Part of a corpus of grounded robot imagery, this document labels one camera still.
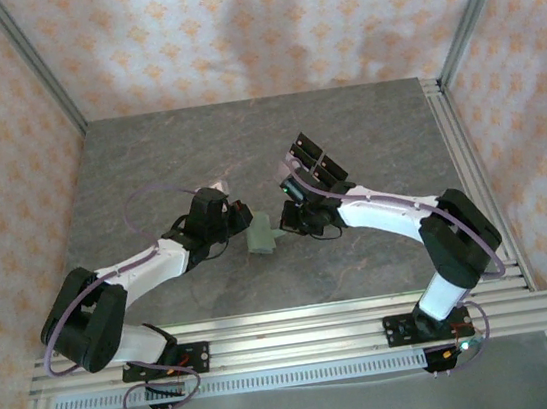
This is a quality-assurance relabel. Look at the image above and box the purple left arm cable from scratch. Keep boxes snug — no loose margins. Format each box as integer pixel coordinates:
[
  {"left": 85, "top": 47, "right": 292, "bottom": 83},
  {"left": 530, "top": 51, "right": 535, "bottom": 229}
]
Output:
[{"left": 23, "top": 178, "right": 238, "bottom": 409}]

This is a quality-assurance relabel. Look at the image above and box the aluminium side rail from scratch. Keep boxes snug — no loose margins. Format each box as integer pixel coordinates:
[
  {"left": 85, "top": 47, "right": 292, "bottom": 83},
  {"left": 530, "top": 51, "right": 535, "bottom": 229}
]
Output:
[{"left": 420, "top": 67, "right": 538, "bottom": 301}]

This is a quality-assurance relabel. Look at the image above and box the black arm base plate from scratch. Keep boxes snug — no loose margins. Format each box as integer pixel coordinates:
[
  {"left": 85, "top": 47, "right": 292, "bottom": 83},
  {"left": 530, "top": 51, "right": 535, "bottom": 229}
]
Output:
[
  {"left": 382, "top": 304, "right": 474, "bottom": 350},
  {"left": 119, "top": 340, "right": 213, "bottom": 386}
]

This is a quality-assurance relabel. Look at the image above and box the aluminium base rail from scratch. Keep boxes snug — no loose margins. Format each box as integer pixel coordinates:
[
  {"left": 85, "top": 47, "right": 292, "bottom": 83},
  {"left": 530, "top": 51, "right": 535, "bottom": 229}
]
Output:
[{"left": 21, "top": 273, "right": 547, "bottom": 400}]

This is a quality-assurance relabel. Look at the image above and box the aluminium frame post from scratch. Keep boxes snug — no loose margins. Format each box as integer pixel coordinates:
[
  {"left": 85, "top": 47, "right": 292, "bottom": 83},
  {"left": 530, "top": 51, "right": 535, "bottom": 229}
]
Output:
[
  {"left": 0, "top": 0, "right": 90, "bottom": 147},
  {"left": 427, "top": 0, "right": 535, "bottom": 88}
]

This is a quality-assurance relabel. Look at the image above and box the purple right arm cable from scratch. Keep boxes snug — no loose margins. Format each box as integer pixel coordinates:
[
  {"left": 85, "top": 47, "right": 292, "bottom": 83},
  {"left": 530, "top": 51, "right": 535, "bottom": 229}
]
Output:
[{"left": 285, "top": 131, "right": 520, "bottom": 392}]

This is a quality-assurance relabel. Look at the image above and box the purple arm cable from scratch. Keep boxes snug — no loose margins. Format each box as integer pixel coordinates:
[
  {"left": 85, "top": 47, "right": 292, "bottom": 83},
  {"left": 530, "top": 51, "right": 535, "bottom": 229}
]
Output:
[
  {"left": 285, "top": 131, "right": 520, "bottom": 392},
  {"left": 23, "top": 178, "right": 238, "bottom": 409}
]

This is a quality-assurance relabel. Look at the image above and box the white slotted cable duct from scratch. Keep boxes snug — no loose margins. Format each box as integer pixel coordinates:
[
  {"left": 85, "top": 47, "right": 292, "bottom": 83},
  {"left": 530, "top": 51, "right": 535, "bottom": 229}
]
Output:
[{"left": 50, "top": 349, "right": 430, "bottom": 409}]

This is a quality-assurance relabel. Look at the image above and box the black controller board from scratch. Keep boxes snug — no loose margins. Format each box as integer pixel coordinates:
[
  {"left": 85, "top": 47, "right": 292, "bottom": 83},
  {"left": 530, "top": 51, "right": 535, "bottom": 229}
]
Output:
[{"left": 420, "top": 339, "right": 478, "bottom": 376}]

